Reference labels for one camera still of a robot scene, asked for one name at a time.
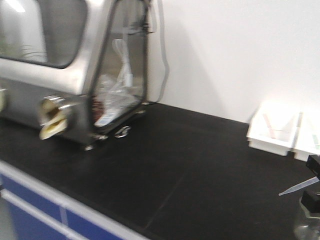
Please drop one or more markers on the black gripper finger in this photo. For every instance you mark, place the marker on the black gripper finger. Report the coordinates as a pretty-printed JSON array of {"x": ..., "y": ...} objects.
[
  {"x": 313, "y": 163},
  {"x": 311, "y": 201}
]

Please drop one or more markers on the clear plastic pipette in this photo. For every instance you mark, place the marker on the clear plastic pipette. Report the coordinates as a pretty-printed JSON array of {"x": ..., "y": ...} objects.
[{"x": 301, "y": 185}]

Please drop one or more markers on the clear glass beaker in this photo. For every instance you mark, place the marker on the clear glass beaker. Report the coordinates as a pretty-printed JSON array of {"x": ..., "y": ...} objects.
[{"x": 306, "y": 224}]

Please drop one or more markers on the blue lab bench cabinet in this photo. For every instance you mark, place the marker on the blue lab bench cabinet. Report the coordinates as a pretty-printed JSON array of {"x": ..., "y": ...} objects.
[{"x": 59, "y": 214}]

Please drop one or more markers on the white bin with green pipette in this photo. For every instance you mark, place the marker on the white bin with green pipette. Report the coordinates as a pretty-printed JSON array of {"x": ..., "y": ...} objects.
[{"x": 309, "y": 125}]

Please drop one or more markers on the red tipped pipette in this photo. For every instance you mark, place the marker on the red tipped pipette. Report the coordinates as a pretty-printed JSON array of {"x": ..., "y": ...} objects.
[{"x": 268, "y": 124}]

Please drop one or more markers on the white bin with red pipette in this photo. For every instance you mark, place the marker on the white bin with red pipette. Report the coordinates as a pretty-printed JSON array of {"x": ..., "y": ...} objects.
[{"x": 273, "y": 128}]

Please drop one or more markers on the stainless steel glove box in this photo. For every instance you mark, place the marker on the stainless steel glove box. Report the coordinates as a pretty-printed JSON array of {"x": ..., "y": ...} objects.
[{"x": 93, "y": 53}]

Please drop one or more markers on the cream glove port sleeve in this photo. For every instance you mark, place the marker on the cream glove port sleeve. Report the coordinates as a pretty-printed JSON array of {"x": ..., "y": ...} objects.
[{"x": 54, "y": 114}]

